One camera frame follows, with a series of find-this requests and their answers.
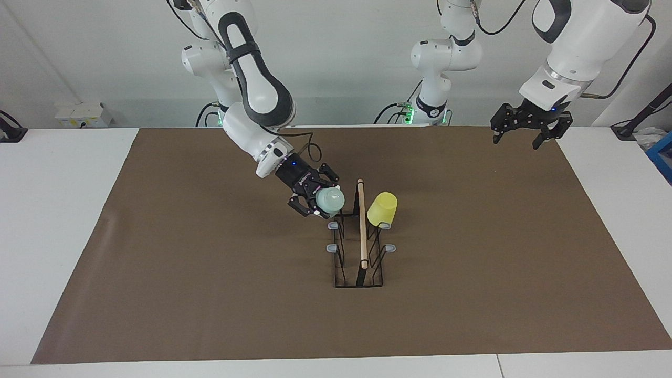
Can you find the black clamp mount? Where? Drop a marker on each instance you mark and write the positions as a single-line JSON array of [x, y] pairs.
[[10, 132]]

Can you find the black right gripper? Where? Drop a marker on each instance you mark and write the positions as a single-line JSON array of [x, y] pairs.
[[296, 174]]

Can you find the blue box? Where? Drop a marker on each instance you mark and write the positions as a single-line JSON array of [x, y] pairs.
[[662, 157]]

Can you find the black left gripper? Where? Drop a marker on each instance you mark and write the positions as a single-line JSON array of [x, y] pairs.
[[538, 116]]

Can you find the brown table mat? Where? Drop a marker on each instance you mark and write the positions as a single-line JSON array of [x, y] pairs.
[[262, 315]]

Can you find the white power socket box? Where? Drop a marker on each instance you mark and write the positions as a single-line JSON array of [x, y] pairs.
[[79, 113]]

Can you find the pale green cup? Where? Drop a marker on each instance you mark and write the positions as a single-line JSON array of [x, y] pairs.
[[332, 202]]

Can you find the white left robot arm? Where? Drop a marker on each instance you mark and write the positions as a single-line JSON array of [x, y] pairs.
[[446, 55]]

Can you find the yellow cup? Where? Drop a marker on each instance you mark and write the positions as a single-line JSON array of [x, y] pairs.
[[382, 210]]

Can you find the crumpled clear plastic bag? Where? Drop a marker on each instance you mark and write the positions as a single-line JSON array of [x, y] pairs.
[[648, 139]]

